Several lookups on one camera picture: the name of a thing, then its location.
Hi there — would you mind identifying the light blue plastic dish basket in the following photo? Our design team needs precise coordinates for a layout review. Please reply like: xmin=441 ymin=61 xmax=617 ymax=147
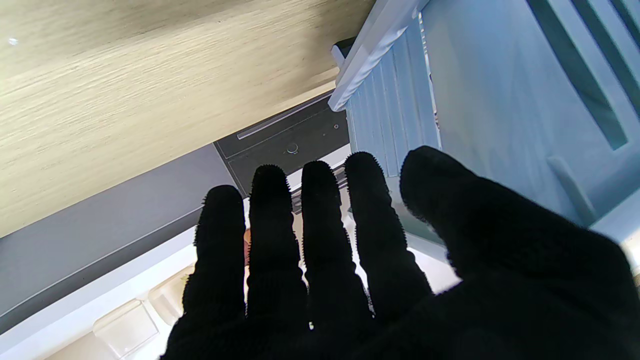
xmin=327 ymin=0 xmax=640 ymax=276

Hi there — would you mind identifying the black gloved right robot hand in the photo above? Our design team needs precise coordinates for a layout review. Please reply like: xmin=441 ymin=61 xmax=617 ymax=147
xmin=160 ymin=145 xmax=640 ymax=360

